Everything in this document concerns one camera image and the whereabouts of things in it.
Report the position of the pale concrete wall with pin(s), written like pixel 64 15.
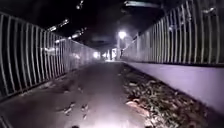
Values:
pixel 186 80

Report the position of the street lamp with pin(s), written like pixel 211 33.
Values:
pixel 122 34

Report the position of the pale metal railing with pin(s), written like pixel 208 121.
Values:
pixel 30 56
pixel 180 40

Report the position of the building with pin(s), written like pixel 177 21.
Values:
pixel 63 30

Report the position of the strip of fallen leaves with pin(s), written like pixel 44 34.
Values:
pixel 156 100

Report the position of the dark asphalt path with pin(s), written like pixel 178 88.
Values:
pixel 100 90

